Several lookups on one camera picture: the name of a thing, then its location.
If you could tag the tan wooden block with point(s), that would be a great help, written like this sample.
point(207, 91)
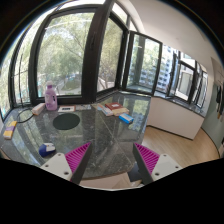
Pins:
point(120, 111)

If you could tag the beige box by bottle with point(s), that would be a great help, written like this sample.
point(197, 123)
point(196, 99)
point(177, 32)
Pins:
point(38, 109)

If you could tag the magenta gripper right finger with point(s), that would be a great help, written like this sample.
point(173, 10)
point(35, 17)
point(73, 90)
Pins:
point(153, 166)

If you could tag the light blue booklet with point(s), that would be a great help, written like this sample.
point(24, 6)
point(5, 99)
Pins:
point(105, 110)

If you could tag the white flat card box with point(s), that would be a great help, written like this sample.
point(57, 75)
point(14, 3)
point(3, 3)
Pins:
point(64, 109)

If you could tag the round black mouse pad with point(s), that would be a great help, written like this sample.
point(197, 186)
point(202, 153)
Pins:
point(66, 121)

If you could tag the blue small box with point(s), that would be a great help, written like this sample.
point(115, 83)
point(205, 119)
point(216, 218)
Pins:
point(126, 118)

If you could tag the purple detergent bottle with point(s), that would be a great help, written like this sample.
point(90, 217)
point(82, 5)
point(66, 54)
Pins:
point(50, 97)

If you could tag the red book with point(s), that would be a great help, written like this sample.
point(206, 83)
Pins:
point(113, 106)

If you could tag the yellow purple sponge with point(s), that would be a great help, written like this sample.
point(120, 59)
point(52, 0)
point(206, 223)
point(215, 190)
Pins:
point(8, 133)

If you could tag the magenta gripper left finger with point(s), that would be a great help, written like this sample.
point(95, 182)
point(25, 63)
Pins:
point(70, 166)

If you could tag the blue and white mouse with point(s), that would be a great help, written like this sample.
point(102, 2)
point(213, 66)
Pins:
point(46, 149)

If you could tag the grey flat packet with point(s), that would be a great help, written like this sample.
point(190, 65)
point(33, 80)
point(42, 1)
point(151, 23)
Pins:
point(83, 107)

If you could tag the black window frame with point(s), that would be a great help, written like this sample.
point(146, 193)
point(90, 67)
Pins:
point(92, 51)

